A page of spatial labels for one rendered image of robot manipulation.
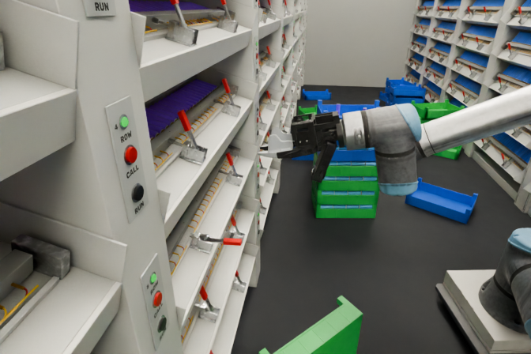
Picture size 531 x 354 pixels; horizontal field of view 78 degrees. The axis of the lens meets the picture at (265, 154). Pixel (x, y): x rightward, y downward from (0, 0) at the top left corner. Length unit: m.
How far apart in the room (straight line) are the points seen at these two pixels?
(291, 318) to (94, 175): 1.04
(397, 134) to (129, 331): 0.62
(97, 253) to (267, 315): 0.97
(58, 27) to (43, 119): 0.07
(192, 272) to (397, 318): 0.87
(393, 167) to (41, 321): 0.69
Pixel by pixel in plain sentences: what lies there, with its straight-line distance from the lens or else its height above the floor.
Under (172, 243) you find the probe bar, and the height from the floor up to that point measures 0.58.
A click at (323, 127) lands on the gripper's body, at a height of 0.72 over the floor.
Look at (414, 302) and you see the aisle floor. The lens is 1.42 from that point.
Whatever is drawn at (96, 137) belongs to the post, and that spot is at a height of 0.88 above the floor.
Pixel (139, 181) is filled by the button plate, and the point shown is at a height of 0.81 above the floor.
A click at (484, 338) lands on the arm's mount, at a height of 0.08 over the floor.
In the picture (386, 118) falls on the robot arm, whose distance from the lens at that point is 0.78.
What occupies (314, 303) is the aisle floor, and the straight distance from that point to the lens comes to 1.32.
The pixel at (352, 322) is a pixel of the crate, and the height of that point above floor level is 0.19.
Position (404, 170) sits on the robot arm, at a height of 0.64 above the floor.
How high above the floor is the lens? 0.98
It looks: 24 degrees down
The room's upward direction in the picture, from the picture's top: straight up
